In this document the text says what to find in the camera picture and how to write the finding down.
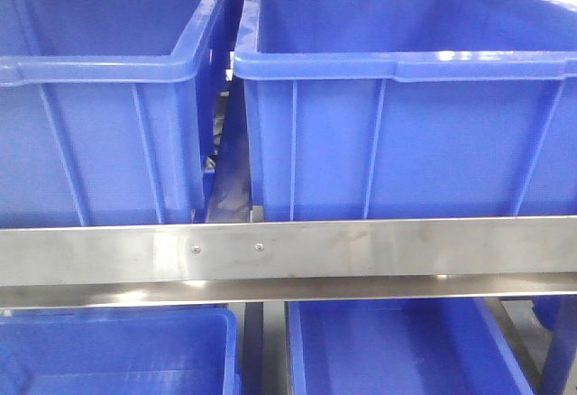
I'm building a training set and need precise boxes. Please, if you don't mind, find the blue upper shelf bin right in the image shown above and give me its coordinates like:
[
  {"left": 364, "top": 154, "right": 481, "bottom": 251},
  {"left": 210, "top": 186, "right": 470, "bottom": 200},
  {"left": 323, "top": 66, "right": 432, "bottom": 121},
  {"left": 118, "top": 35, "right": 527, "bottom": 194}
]
[{"left": 234, "top": 0, "right": 576, "bottom": 221}]

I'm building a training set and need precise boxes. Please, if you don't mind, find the blue shelf bin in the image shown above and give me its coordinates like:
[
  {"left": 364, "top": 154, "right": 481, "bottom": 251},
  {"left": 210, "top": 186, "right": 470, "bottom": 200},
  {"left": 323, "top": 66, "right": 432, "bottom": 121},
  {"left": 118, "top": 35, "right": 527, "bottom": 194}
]
[
  {"left": 234, "top": 0, "right": 576, "bottom": 221},
  {"left": 1, "top": 0, "right": 228, "bottom": 228},
  {"left": 287, "top": 298, "right": 533, "bottom": 394},
  {"left": 1, "top": 307, "right": 242, "bottom": 394}
]

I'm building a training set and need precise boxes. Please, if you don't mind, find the blue upper shelf bin left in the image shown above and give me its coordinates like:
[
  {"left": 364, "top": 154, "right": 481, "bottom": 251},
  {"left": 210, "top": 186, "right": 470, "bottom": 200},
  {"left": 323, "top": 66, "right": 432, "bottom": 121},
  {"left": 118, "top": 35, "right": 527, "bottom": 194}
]
[{"left": 1, "top": 0, "right": 228, "bottom": 228}]

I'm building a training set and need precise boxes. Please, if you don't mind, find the blue lower shelf bin right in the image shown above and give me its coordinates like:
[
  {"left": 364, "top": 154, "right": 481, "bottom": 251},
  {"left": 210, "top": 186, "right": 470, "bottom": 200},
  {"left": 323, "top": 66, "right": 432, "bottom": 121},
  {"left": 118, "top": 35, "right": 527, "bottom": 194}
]
[{"left": 287, "top": 298, "right": 533, "bottom": 394}]

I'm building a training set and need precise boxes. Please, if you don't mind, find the blue lower shelf bin left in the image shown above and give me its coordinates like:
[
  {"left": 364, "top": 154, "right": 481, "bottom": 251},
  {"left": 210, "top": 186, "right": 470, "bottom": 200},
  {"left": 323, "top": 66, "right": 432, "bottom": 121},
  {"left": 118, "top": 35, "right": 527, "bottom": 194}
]
[{"left": 1, "top": 307, "right": 242, "bottom": 394}]

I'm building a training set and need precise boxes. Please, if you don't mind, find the steel shelf front rail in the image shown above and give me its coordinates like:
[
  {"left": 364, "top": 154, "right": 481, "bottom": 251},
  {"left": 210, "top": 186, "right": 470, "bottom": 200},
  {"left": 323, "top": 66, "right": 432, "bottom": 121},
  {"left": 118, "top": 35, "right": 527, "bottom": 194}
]
[{"left": 1, "top": 216, "right": 576, "bottom": 308}]

